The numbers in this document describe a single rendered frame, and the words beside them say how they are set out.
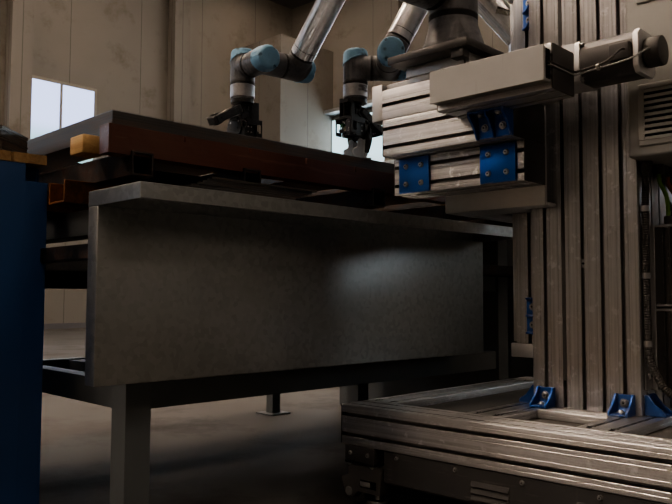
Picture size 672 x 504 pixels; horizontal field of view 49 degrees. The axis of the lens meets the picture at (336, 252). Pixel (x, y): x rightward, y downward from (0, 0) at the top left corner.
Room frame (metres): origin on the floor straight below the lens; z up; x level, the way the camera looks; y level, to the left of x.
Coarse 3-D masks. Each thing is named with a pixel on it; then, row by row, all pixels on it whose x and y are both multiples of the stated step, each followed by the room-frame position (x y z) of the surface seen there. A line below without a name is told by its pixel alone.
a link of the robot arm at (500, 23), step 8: (480, 0) 2.20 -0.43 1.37; (488, 0) 2.19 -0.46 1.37; (496, 0) 2.19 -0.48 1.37; (504, 0) 2.20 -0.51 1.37; (480, 8) 2.21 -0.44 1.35; (488, 8) 2.19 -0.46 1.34; (496, 8) 2.19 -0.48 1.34; (504, 8) 2.19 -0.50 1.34; (488, 16) 2.21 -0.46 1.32; (496, 16) 2.19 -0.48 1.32; (504, 16) 2.19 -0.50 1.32; (488, 24) 2.23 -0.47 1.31; (496, 24) 2.21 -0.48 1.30; (504, 24) 2.19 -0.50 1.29; (496, 32) 2.23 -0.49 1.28; (504, 32) 2.20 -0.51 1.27; (504, 40) 2.23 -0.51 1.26
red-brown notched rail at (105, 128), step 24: (120, 144) 1.51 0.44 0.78; (144, 144) 1.55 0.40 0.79; (168, 144) 1.59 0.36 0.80; (192, 144) 1.63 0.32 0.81; (216, 144) 1.68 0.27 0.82; (216, 168) 1.68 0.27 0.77; (240, 168) 1.73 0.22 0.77; (264, 168) 1.78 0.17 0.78; (288, 168) 1.83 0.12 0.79; (312, 168) 1.89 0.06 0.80; (336, 168) 1.95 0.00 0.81; (360, 168) 2.01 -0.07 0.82; (360, 192) 2.07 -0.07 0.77
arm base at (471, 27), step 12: (444, 12) 1.68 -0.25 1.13; (456, 12) 1.67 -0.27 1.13; (468, 12) 1.68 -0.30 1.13; (432, 24) 1.70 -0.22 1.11; (444, 24) 1.67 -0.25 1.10; (456, 24) 1.67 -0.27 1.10; (468, 24) 1.67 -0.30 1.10; (432, 36) 1.69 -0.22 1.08; (444, 36) 1.66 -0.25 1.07; (456, 36) 1.67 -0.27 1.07; (468, 36) 1.66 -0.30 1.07; (480, 36) 1.69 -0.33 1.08
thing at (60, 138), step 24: (96, 120) 1.59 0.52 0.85; (120, 120) 1.56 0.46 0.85; (144, 120) 1.60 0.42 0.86; (48, 144) 1.77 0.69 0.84; (240, 144) 1.78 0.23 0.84; (264, 144) 1.83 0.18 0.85; (288, 144) 1.89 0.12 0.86; (48, 168) 1.98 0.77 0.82; (168, 168) 1.97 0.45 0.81; (192, 168) 1.97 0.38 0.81; (384, 168) 2.15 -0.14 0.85; (336, 192) 2.68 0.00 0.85
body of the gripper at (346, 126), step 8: (344, 104) 2.20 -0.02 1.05; (352, 104) 2.20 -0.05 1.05; (360, 104) 2.23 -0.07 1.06; (344, 112) 2.20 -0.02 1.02; (352, 112) 2.20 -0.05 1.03; (336, 120) 2.22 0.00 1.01; (344, 120) 2.21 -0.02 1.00; (352, 120) 2.17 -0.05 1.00; (360, 120) 2.20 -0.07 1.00; (368, 120) 2.23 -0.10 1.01; (336, 128) 2.22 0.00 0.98; (344, 128) 2.21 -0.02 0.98; (352, 128) 2.17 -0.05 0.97; (360, 128) 2.20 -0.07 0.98; (368, 128) 2.23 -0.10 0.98; (344, 136) 2.22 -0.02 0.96; (352, 136) 2.24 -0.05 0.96; (360, 136) 2.23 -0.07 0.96
